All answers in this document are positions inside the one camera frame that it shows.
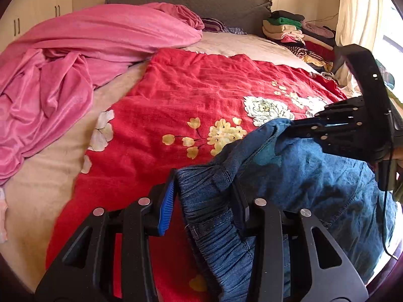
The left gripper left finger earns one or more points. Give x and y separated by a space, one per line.
108 256

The stack of folded clothes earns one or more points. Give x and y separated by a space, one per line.
307 41

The cream wardrobe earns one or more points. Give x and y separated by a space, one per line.
19 16

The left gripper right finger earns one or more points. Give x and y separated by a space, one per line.
295 259

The red floral bedspread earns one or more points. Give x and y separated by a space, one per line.
183 111

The beige bed sheet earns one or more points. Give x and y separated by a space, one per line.
38 192

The pink blanket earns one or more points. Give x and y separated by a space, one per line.
49 74

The grey headboard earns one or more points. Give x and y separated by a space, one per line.
245 14

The blue denim pants with lace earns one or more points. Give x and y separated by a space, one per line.
293 174

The cream curtain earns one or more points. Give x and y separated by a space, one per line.
361 22

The striped purple pillow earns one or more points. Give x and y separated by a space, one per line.
216 26

